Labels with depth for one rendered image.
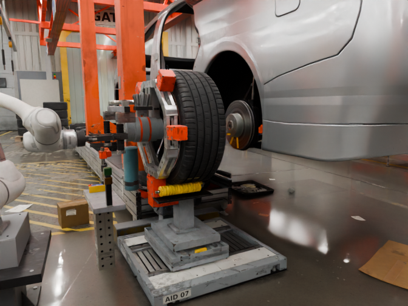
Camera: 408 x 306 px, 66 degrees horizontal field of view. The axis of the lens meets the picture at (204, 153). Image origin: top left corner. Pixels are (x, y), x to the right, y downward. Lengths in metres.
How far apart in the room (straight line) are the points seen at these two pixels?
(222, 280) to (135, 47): 1.56
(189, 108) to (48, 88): 11.38
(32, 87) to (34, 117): 11.49
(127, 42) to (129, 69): 0.18
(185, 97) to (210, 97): 0.14
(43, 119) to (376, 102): 1.26
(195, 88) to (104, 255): 1.13
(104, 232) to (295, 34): 1.50
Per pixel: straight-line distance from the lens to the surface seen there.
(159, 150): 2.01
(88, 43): 4.21
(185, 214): 1.96
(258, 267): 1.93
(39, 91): 12.83
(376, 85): 1.35
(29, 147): 1.54
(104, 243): 2.07
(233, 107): 2.12
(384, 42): 1.37
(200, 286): 1.76
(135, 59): 2.28
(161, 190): 1.76
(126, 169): 1.92
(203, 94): 1.65
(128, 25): 2.31
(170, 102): 1.62
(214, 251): 1.91
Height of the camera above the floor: 0.99
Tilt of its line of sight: 9 degrees down
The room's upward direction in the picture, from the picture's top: straight up
